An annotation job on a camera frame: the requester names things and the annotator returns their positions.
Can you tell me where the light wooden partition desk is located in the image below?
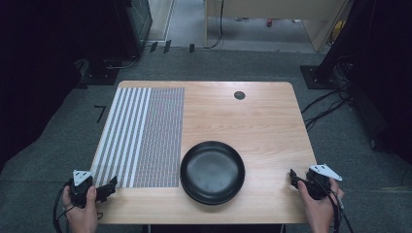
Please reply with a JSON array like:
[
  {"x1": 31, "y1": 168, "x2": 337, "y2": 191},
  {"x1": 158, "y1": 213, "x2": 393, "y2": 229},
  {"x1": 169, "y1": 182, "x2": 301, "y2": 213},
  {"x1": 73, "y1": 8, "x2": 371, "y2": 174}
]
[{"x1": 204, "y1": 0, "x2": 353, "y2": 53}]

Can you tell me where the black curtain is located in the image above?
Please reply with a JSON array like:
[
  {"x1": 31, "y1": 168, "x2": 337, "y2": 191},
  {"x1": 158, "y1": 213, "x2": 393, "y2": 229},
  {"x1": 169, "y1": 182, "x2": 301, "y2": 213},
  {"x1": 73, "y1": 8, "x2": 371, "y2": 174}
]
[
  {"x1": 315, "y1": 0, "x2": 412, "y2": 164},
  {"x1": 0, "y1": 0, "x2": 134, "y2": 173}
]

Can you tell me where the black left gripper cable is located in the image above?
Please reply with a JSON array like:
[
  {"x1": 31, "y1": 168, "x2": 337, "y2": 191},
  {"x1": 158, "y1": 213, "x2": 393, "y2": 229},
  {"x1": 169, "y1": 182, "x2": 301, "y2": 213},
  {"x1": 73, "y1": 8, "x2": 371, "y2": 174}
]
[{"x1": 52, "y1": 180, "x2": 75, "y2": 233}]

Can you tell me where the black hanging cable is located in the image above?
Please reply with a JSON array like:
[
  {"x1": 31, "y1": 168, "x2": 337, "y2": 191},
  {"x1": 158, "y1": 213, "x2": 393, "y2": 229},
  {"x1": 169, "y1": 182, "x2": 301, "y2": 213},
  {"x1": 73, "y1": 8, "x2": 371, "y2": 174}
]
[{"x1": 203, "y1": 0, "x2": 225, "y2": 50}]

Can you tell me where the black floor cables bundle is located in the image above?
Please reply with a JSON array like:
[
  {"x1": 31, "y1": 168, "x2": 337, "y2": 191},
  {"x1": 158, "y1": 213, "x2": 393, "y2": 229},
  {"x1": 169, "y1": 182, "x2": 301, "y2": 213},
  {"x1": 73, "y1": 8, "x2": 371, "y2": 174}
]
[{"x1": 300, "y1": 61, "x2": 354, "y2": 133}]

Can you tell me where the black glass-fronted cabinet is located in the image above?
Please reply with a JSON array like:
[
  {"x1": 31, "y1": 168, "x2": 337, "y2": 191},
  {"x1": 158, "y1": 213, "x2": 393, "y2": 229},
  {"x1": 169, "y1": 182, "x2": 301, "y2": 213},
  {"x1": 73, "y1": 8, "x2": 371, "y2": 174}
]
[{"x1": 115, "y1": 0, "x2": 154, "y2": 59}]

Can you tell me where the yellow object behind partition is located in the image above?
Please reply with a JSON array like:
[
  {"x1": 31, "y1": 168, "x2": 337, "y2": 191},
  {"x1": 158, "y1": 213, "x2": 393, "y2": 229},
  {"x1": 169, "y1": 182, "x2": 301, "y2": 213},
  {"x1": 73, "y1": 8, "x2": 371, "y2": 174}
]
[{"x1": 328, "y1": 19, "x2": 346, "y2": 45}]

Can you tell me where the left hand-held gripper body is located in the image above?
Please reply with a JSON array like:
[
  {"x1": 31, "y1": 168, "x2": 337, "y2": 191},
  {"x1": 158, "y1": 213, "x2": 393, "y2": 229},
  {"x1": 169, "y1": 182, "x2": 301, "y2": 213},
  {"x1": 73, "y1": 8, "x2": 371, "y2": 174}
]
[{"x1": 69, "y1": 169, "x2": 98, "y2": 209}]

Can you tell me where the black round plate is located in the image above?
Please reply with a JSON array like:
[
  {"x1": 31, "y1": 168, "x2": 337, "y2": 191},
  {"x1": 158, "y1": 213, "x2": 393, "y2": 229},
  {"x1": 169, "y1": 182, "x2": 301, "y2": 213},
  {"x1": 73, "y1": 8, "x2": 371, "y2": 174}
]
[
  {"x1": 181, "y1": 188, "x2": 239, "y2": 206},
  {"x1": 180, "y1": 140, "x2": 246, "y2": 202}
]

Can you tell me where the black stand base plate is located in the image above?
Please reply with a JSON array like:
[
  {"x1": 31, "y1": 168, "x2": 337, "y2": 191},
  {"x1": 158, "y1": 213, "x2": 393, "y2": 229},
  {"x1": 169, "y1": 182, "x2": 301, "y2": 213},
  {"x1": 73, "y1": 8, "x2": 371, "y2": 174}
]
[
  {"x1": 79, "y1": 57, "x2": 120, "y2": 86},
  {"x1": 299, "y1": 64, "x2": 339, "y2": 90}
]

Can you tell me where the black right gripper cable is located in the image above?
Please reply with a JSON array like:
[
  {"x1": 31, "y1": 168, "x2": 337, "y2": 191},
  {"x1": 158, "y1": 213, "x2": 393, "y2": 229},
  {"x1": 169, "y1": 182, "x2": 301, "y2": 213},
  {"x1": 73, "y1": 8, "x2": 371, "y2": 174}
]
[{"x1": 319, "y1": 179, "x2": 356, "y2": 233}]

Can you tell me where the grey floor cable loop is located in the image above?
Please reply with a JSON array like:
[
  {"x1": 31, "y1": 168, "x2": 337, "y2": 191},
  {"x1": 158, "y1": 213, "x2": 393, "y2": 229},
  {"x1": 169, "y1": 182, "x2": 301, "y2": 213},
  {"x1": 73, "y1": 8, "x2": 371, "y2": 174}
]
[{"x1": 102, "y1": 55, "x2": 140, "y2": 70}]

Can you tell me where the person's right hand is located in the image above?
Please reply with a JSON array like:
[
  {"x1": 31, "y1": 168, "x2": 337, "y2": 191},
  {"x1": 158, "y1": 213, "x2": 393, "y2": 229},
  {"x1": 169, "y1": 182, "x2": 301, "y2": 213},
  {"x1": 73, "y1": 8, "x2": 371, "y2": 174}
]
[{"x1": 296, "y1": 179, "x2": 345, "y2": 233}]

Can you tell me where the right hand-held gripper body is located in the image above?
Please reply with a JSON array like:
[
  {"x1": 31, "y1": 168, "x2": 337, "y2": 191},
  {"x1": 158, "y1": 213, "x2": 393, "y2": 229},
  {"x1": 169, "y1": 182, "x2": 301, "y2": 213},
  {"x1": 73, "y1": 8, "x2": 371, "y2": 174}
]
[{"x1": 305, "y1": 163, "x2": 343, "y2": 200}]

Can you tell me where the grey striped woven placemat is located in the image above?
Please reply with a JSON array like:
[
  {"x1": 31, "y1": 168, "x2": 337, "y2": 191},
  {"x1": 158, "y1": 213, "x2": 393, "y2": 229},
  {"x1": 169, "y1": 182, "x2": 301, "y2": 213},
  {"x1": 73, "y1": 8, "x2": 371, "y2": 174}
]
[{"x1": 89, "y1": 86, "x2": 186, "y2": 189}]

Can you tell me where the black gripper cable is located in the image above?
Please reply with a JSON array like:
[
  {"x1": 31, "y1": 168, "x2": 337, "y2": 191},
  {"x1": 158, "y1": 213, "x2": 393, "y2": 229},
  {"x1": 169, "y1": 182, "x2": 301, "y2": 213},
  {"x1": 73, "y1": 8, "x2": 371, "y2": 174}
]
[
  {"x1": 52, "y1": 180, "x2": 75, "y2": 233},
  {"x1": 319, "y1": 179, "x2": 356, "y2": 233}
]

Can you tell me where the person's left hand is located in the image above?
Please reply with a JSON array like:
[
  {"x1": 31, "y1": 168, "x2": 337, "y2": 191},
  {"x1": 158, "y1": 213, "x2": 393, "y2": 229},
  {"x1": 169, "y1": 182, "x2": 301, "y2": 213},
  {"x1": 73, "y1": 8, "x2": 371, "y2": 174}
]
[{"x1": 61, "y1": 185, "x2": 100, "y2": 233}]

